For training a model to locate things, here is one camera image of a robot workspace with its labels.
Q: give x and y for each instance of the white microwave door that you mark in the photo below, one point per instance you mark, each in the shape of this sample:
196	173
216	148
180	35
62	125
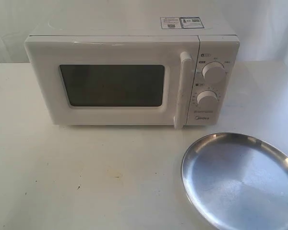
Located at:
115	80

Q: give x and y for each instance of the white microwave oven body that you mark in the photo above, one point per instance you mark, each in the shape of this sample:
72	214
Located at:
216	45

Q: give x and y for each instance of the lower white control knob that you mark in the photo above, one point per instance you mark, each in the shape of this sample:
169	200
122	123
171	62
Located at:
207	98

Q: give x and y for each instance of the white control knob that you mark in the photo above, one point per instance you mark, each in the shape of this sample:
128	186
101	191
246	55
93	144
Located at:
213	72
207	98

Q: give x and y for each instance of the upper white control knob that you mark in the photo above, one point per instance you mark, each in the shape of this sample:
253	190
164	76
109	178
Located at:
213	72

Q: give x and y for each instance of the white label sticker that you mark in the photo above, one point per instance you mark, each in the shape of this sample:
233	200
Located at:
170	23

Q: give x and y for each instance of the blue label sticker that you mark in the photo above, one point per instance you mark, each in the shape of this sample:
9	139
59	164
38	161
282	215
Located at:
191	23

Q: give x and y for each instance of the round stainless steel plate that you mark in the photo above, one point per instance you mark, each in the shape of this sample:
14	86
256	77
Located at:
237	182

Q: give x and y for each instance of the white backdrop curtain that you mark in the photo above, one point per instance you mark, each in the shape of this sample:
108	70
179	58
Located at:
261	25

